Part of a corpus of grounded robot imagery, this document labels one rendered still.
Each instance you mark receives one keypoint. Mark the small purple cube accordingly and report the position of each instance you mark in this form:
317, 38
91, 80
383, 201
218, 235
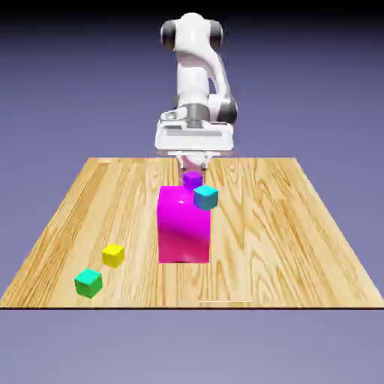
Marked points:
192, 179

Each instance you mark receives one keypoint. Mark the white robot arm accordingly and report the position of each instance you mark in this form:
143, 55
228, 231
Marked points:
192, 75

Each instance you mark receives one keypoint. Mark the small cyan cube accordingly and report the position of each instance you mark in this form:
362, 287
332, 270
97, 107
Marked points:
205, 197

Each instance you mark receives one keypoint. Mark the small green cube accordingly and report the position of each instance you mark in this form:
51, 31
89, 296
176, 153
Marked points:
88, 283

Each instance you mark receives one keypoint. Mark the large magenta box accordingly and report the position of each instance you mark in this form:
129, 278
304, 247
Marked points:
183, 228

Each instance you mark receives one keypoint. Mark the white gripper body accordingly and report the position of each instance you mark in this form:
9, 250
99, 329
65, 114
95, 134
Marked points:
193, 139

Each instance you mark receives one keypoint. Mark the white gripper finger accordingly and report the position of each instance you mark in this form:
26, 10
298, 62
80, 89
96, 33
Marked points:
207, 160
181, 160

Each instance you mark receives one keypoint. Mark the small yellow cube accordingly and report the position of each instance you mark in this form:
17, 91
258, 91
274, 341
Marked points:
113, 255

